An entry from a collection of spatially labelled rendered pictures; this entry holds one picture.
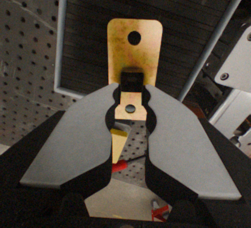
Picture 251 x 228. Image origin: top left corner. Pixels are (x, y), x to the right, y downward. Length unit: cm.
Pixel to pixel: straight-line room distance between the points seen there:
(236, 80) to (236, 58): 3
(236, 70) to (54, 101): 72
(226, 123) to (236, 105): 5
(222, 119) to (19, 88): 79
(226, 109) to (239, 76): 18
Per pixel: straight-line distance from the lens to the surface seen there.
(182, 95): 18
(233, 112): 45
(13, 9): 74
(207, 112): 60
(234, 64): 26
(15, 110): 96
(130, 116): 15
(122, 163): 35
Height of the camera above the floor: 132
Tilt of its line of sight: 57 degrees down
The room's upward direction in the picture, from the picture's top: 175 degrees counter-clockwise
